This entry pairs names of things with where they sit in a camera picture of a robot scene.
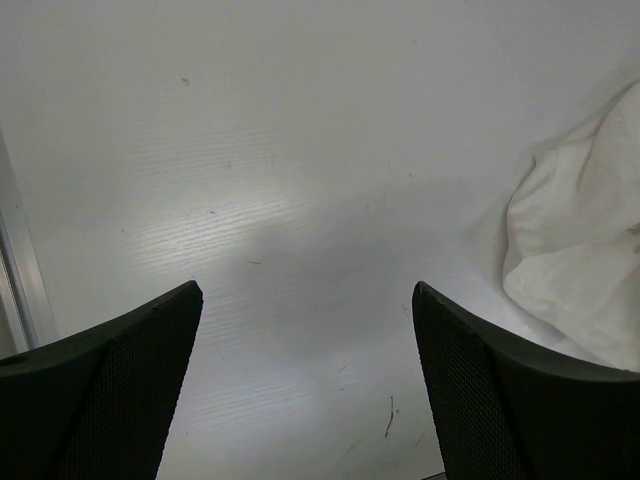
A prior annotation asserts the white pleated skirt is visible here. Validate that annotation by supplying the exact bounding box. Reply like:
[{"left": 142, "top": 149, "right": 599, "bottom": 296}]
[{"left": 502, "top": 83, "right": 639, "bottom": 371}]

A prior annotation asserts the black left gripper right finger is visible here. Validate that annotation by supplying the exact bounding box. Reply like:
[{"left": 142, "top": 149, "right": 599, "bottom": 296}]
[{"left": 412, "top": 282, "right": 639, "bottom": 479}]

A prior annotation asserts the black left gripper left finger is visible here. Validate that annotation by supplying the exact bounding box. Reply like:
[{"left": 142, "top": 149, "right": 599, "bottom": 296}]
[{"left": 1, "top": 281, "right": 203, "bottom": 479}]

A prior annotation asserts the aluminium table edge rail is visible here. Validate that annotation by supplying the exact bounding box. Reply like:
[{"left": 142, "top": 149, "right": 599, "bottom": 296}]
[{"left": 1, "top": 144, "right": 59, "bottom": 352}]

